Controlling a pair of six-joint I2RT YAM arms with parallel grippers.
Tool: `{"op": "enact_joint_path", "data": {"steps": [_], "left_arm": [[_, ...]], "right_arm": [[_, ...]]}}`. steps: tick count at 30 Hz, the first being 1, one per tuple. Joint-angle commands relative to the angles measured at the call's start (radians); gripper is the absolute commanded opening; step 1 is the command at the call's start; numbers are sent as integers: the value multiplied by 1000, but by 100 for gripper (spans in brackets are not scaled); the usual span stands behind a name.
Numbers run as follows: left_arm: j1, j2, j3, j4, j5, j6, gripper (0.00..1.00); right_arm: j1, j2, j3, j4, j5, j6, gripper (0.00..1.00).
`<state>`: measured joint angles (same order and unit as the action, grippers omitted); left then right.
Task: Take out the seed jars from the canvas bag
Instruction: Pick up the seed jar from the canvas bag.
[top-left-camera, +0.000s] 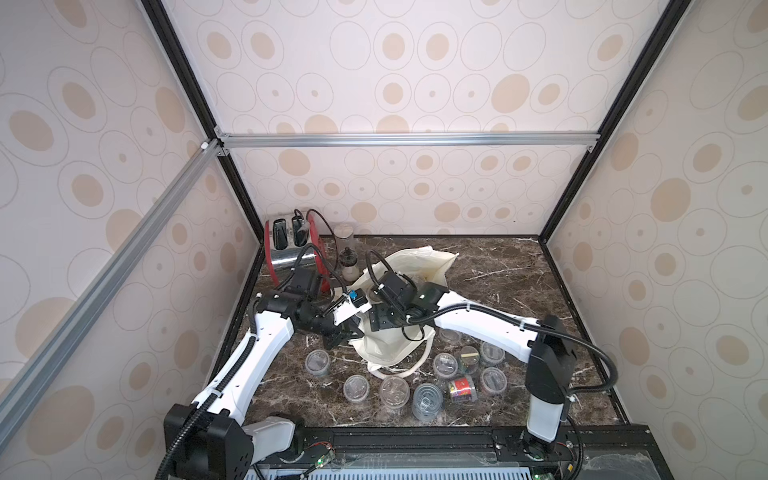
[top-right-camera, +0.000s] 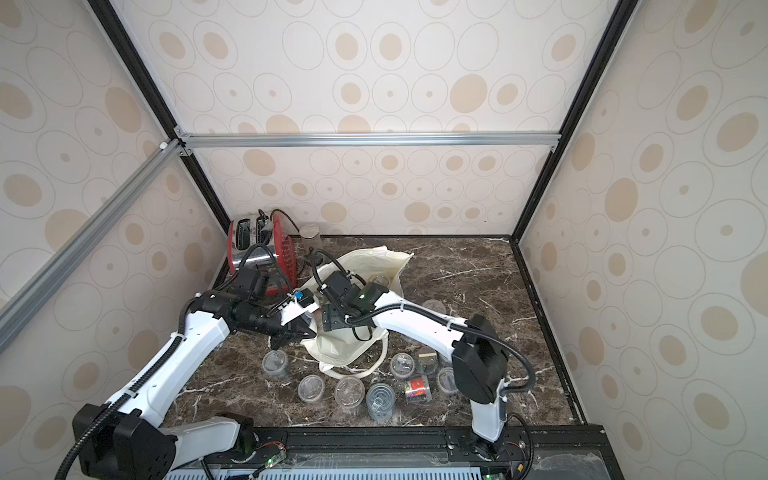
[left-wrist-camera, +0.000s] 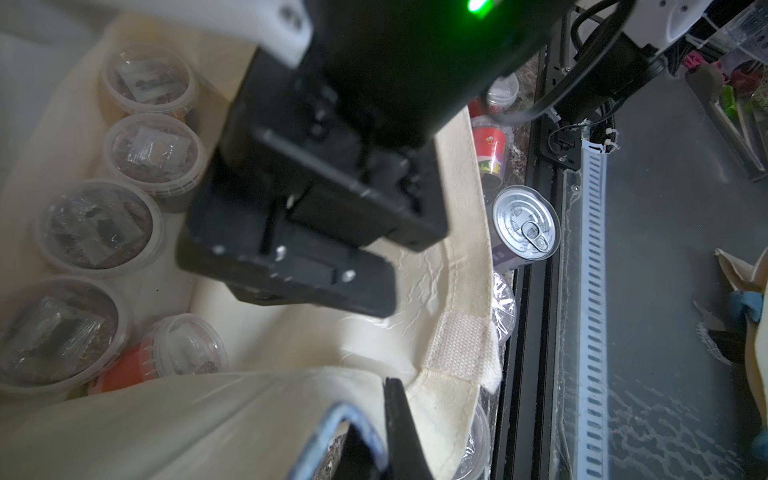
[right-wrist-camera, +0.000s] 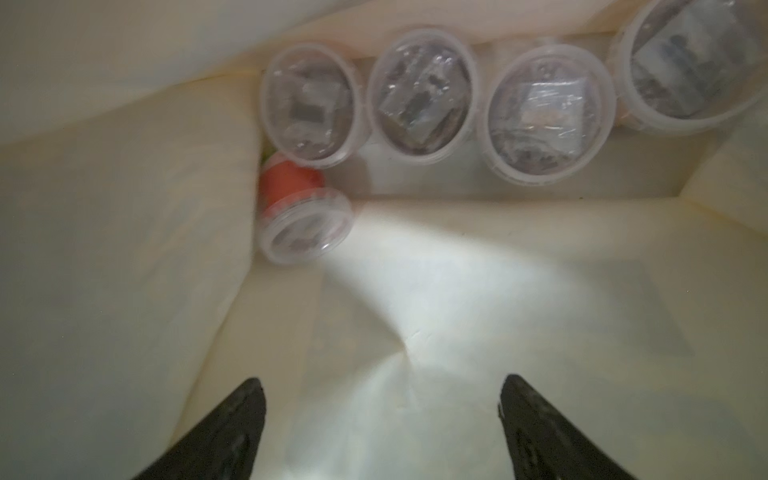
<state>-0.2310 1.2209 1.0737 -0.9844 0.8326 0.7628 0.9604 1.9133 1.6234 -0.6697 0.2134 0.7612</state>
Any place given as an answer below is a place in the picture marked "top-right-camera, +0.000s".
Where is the wide clear seed jar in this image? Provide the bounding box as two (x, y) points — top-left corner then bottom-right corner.
(334, 376), (366, 414)

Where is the dark lid seed jar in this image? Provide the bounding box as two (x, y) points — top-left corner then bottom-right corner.
(416, 348), (440, 376)

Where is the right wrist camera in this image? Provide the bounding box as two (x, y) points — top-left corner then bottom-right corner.
(322, 271), (361, 305)

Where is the horizontal aluminium frame bar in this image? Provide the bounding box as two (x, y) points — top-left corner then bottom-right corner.
(181, 131), (560, 148)

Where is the glass spice shaker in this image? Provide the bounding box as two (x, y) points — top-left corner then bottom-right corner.
(299, 223), (323, 255)

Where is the small bottle behind bag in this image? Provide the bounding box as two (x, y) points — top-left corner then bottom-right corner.
(306, 254), (323, 277)

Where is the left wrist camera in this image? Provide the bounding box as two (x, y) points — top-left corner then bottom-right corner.
(279, 289), (319, 326)

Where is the red chrome toaster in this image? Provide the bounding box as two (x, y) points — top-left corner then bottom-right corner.
(227, 208), (300, 293)

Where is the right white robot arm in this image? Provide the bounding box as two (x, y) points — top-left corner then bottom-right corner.
(316, 291), (536, 450)

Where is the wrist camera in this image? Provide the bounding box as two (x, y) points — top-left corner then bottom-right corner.
(322, 271), (361, 305)
(279, 289), (319, 326)

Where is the red label jar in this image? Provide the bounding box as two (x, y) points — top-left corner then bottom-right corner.
(404, 375), (433, 403)

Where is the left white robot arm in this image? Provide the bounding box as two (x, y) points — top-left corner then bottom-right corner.
(55, 290), (319, 479)

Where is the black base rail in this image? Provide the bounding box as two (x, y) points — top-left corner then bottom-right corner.
(146, 425), (624, 479)

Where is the cream canvas tote bag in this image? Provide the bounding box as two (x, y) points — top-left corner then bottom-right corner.
(301, 246), (412, 380)

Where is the left diagonal aluminium bar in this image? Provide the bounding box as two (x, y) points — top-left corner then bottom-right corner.
(1, 139), (181, 350)

